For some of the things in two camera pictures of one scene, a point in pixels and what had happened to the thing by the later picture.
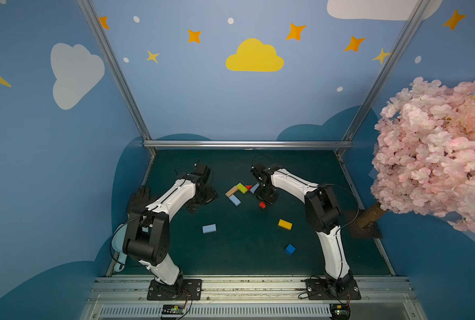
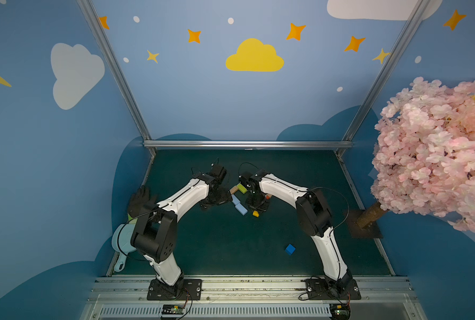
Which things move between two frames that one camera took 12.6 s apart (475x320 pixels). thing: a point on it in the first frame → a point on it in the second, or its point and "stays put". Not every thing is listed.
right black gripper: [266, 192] → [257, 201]
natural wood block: [231, 192] stays put
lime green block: [241, 188] stays put
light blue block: [235, 200] stays put
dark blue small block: [289, 249] stays put
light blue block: [207, 229] → [241, 209]
